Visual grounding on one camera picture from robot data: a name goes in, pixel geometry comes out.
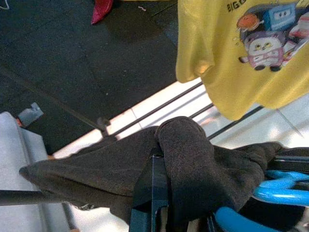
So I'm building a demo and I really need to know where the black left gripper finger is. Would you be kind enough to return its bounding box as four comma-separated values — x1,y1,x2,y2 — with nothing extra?
130,154,169,232

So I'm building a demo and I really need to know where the black t-shirt white print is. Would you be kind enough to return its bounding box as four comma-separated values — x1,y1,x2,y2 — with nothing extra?
19,116,309,232

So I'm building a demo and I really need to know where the blue plastic clothes hanger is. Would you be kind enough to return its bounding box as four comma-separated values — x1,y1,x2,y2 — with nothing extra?
214,169,309,232

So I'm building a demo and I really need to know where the black metal clothes rack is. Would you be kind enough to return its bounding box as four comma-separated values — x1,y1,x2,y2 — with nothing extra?
0,81,266,206

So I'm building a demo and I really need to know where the grey seat cushion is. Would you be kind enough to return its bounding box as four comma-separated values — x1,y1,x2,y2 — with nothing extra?
0,111,73,232

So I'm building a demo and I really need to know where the yellow cartoon print t-shirt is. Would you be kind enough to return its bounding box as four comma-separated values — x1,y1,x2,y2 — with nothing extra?
175,0,309,121

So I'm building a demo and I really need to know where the black foam floor mat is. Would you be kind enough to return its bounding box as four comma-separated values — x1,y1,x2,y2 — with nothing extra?
0,0,206,155

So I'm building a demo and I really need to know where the red draped cloth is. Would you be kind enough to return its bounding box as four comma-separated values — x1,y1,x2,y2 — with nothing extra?
90,0,114,25

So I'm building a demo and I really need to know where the small grey bracket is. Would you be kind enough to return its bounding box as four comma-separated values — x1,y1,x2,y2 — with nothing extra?
16,102,44,128

